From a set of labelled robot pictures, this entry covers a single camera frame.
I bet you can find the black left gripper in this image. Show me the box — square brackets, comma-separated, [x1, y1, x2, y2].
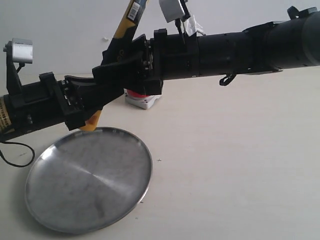
[4, 71, 124, 133]

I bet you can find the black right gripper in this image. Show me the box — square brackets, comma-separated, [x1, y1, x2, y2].
[92, 28, 199, 95]

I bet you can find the yellow black claw hammer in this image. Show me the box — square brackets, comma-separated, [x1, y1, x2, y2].
[79, 0, 148, 131]

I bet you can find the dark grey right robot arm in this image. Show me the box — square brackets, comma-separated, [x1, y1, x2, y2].
[92, 7, 320, 95]

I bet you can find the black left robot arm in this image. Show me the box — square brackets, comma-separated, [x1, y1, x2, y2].
[0, 72, 124, 141]

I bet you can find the red dome push button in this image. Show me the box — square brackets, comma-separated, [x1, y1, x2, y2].
[124, 89, 162, 110]

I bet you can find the round steel tray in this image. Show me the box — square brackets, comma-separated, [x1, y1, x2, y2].
[24, 127, 153, 235]

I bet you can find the black left camera cable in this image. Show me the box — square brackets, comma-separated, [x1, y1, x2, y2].
[0, 62, 36, 167]

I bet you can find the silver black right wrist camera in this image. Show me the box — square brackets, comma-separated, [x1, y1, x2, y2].
[158, 0, 206, 37]

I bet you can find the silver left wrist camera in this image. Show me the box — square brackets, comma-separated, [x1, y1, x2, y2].
[3, 38, 33, 64]

